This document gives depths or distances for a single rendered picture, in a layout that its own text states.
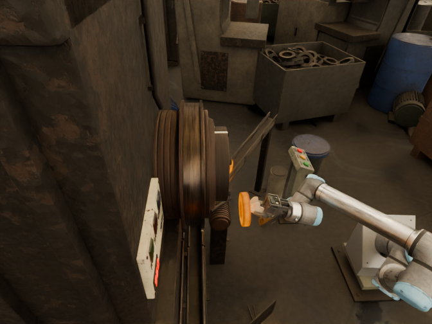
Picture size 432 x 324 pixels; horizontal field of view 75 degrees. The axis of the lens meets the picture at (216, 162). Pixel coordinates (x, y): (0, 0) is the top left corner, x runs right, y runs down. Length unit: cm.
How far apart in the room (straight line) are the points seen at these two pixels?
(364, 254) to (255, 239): 73
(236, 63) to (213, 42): 37
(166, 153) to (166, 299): 47
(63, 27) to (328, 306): 199
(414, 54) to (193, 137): 357
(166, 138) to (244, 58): 283
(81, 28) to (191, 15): 322
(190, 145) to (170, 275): 46
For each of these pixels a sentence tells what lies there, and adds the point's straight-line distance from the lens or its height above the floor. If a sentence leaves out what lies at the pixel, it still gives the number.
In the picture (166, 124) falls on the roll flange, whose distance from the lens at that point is 91.
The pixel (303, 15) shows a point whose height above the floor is 87.
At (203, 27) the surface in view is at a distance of 362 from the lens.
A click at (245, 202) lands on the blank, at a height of 90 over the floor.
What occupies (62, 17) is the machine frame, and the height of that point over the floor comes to 171.
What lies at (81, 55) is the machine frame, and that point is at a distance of 39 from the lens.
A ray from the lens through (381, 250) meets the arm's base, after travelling 202.
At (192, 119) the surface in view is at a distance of 88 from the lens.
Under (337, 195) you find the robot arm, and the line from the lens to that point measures 141.
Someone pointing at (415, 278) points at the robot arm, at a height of 87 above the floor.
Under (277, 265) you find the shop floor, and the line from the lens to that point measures 213.
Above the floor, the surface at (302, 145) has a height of 43.
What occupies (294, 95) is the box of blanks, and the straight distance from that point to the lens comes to 325.
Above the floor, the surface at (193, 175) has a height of 123.
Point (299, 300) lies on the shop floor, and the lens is 205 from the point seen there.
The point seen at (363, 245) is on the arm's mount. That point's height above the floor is 32.
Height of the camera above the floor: 178
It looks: 39 degrees down
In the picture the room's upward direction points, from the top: 2 degrees clockwise
